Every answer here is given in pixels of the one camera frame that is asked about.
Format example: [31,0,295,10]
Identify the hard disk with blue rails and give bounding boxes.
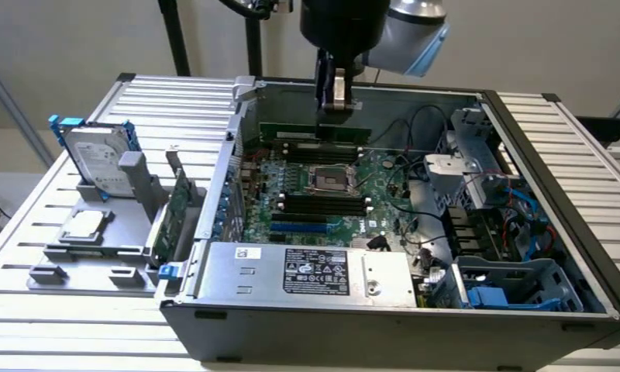
[48,114,141,202]

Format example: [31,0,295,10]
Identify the open black PC case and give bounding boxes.
[153,75,620,364]

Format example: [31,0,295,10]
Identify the blue data wire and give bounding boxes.
[499,181,558,263]

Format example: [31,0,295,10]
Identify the grey metal disk bay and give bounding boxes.
[449,254,586,312]

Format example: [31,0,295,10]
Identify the light green RAM stick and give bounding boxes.
[257,122,320,142]

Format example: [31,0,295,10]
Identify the red wire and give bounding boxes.
[464,172,559,249]

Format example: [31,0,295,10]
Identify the black hose cable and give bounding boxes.
[219,0,271,21]

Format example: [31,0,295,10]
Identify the black stand pole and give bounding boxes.
[156,0,193,78]
[244,0,265,78]

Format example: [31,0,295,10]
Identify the blue expansion slot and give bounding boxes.
[269,222,331,234]

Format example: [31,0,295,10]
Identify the green graphics card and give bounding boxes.
[149,144,193,269]

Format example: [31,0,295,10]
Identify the black expansion slot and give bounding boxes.
[271,212,328,225]

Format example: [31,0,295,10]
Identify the silver CPU chip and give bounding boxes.
[61,210,111,240]

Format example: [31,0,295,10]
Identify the silver power supply unit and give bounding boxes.
[192,241,420,310]

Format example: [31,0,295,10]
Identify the perforated metal drive cage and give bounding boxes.
[433,107,503,164]

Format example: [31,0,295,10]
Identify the black looped wire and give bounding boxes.
[379,103,452,156]

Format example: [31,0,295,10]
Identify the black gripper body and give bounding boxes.
[299,0,393,77]

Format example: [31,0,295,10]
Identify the dark green RAM stick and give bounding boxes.
[316,123,375,144]

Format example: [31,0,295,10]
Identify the CPU socket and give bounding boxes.
[308,164,356,192]

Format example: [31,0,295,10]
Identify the black bracket on frame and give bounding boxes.
[572,98,620,157]

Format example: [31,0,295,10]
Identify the green motherboard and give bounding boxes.
[236,142,423,253]

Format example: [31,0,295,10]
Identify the blue case latch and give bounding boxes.
[157,261,181,281]

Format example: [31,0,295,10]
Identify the grey parts rack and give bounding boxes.
[25,150,209,292]

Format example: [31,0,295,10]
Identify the black RAM slot bank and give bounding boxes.
[283,140,361,164]
[277,191,369,217]

